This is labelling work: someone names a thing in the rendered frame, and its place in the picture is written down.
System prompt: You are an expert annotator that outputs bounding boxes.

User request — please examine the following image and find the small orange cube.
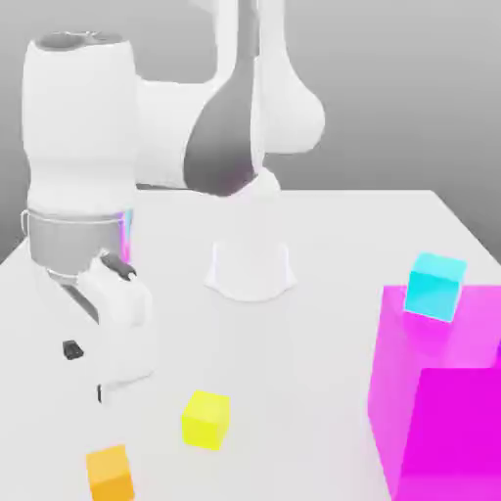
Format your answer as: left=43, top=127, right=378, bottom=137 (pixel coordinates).
left=85, top=443, right=136, bottom=501

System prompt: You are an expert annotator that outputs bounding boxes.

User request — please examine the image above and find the small cyan cube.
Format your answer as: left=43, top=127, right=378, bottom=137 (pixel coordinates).
left=402, top=251, right=469, bottom=324

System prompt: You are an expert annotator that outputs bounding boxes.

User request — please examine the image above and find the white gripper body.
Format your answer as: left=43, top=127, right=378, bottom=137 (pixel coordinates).
left=45, top=273, right=157, bottom=390

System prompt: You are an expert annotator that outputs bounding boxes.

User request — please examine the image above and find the small yellow cube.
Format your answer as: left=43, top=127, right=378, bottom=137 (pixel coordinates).
left=180, top=389, right=232, bottom=452

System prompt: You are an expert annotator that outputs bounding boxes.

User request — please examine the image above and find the large magenta box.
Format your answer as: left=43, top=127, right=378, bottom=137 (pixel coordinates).
left=366, top=284, right=501, bottom=501

